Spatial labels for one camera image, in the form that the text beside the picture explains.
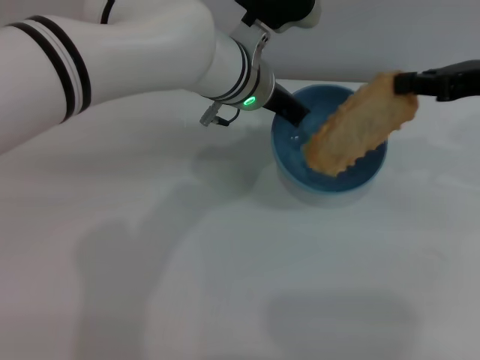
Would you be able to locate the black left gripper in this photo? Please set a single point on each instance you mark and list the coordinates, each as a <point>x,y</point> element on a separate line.
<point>279,103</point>

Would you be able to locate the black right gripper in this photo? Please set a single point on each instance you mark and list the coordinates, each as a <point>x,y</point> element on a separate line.
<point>465,80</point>

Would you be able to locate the blue bowl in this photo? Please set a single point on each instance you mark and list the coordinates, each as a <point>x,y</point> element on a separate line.
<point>292,165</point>

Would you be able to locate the orange ridged bread loaf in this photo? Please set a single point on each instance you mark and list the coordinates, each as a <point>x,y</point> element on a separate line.
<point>356,131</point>

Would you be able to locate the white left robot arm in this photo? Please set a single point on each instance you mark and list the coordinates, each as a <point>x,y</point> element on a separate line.
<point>150,56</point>

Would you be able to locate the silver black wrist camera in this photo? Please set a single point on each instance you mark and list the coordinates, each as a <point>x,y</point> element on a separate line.
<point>281,11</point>

